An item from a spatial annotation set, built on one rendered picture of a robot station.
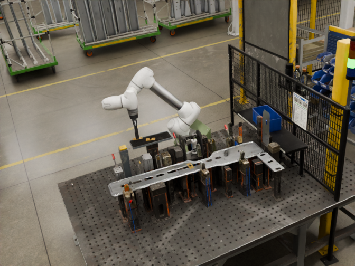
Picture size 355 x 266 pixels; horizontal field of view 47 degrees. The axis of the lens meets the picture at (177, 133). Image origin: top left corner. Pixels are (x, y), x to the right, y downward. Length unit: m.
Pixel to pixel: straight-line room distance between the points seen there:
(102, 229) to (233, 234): 1.07
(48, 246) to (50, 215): 0.52
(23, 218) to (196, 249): 2.51
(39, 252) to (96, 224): 1.15
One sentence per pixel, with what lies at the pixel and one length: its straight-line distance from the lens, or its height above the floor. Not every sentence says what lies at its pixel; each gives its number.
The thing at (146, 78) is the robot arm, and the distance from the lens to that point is 3.88.
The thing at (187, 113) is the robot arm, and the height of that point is 1.14.
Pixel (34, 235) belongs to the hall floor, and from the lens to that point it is 4.78.
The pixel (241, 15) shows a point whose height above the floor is 1.44.
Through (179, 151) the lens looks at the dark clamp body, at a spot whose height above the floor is 1.07.
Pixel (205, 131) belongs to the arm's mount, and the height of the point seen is 0.94.
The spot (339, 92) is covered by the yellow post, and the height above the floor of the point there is 1.62.
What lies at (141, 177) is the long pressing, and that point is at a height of 1.00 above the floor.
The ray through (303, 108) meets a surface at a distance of 3.62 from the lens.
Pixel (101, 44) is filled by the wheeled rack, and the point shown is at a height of 0.27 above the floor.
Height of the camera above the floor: 2.96
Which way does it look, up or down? 29 degrees down
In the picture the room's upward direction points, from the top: 6 degrees counter-clockwise
